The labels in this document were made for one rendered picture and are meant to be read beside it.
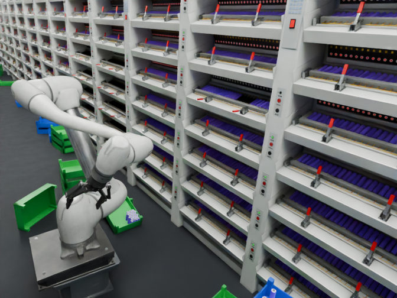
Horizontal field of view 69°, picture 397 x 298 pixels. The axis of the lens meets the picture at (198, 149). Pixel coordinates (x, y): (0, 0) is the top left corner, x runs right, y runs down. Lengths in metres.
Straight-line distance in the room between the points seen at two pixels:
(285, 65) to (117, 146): 0.74
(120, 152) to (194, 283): 0.95
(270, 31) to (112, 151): 0.81
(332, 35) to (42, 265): 1.55
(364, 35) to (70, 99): 1.29
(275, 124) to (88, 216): 0.98
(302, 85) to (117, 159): 0.78
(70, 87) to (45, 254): 0.83
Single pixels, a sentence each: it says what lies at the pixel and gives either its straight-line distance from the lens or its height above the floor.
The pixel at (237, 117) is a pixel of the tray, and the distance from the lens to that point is 1.48.
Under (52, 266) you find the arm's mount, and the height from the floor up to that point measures 0.27.
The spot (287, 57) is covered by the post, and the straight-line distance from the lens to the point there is 1.28.
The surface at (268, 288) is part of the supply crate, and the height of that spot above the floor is 0.44.
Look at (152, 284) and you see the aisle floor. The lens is 1.80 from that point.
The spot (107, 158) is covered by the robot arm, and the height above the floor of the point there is 0.84.
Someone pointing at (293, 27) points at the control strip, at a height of 1.36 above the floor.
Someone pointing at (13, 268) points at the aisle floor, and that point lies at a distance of 2.07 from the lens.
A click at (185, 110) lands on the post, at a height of 0.86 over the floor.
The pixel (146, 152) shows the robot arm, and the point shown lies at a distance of 1.31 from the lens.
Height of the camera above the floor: 1.32
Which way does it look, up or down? 22 degrees down
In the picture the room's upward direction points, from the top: 5 degrees clockwise
